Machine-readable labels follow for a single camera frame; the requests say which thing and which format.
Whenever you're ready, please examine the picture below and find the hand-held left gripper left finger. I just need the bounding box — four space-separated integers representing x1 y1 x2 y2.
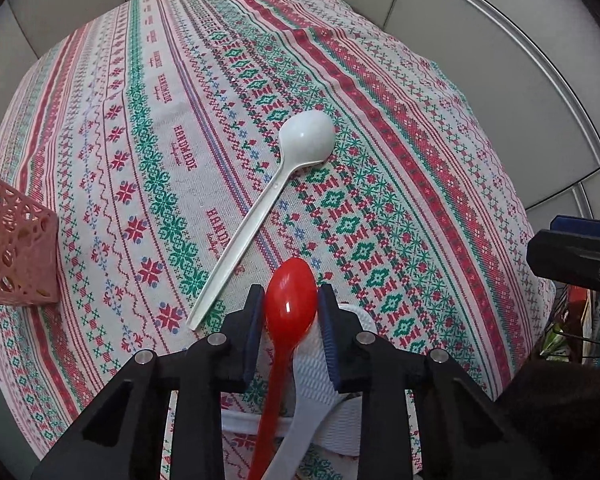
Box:
30 284 267 480

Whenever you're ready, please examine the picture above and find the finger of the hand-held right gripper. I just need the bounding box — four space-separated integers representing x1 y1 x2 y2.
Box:
551 214 600 235
526 229 600 306

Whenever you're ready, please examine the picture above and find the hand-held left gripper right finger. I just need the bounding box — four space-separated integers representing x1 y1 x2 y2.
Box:
317 282 551 480

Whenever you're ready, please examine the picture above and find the white ribbed rice paddle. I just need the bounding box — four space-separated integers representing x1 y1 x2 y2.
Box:
262 302 381 480

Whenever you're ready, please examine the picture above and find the red plastic spoon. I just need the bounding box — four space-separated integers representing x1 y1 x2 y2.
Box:
247 256 319 480

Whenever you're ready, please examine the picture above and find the white plastic spoon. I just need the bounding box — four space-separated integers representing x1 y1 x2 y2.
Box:
186 110 337 332

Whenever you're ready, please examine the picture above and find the pink perforated utensil basket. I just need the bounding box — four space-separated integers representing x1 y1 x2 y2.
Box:
0 164 61 306

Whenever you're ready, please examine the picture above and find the person's dark brown clothing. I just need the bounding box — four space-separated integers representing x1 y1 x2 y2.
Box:
495 355 600 480

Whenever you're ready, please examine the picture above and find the patterned red green tablecloth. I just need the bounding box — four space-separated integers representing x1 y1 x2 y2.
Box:
0 0 556 480

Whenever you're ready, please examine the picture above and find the white kitchen base cabinet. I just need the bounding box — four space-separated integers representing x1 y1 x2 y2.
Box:
380 0 600 226

